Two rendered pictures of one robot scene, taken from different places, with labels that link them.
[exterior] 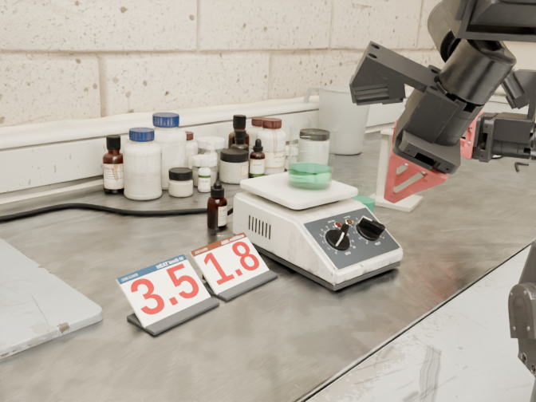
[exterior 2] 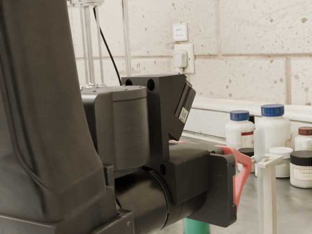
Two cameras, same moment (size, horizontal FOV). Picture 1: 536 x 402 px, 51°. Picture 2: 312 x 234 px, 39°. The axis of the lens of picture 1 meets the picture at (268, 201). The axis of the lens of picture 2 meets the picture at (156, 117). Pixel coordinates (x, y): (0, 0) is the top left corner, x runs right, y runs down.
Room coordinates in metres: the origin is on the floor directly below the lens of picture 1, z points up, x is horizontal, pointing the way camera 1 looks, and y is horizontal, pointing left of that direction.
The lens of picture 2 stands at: (0.95, -0.75, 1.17)
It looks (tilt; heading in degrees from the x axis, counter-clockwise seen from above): 9 degrees down; 103
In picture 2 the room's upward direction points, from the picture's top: 4 degrees counter-clockwise
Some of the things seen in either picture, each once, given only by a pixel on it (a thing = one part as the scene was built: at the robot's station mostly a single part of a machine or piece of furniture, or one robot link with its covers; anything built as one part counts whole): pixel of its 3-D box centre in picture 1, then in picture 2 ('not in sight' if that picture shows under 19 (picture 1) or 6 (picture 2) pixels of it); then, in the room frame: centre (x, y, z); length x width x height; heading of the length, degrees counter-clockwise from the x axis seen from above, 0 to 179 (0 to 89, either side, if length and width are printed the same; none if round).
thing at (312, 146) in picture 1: (313, 158); not in sight; (0.72, -0.06, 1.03); 0.07 x 0.06 x 0.08; 114
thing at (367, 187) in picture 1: (363, 199); (196, 212); (0.86, -0.15, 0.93); 0.04 x 0.04 x 0.06
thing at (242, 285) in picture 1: (234, 264); not in sight; (0.61, 0.04, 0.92); 0.09 x 0.06 x 0.04; 140
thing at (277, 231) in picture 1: (309, 223); not in sight; (0.71, -0.06, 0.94); 0.22 x 0.13 x 0.08; 41
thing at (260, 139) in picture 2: not in sight; (261, 146); (0.96, -0.22, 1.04); 0.01 x 0.01 x 0.04; 61
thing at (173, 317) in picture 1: (169, 291); not in sight; (0.53, 0.10, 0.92); 0.09 x 0.06 x 0.04; 140
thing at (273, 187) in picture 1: (298, 187); not in sight; (0.73, -0.04, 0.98); 0.12 x 0.12 x 0.01; 41
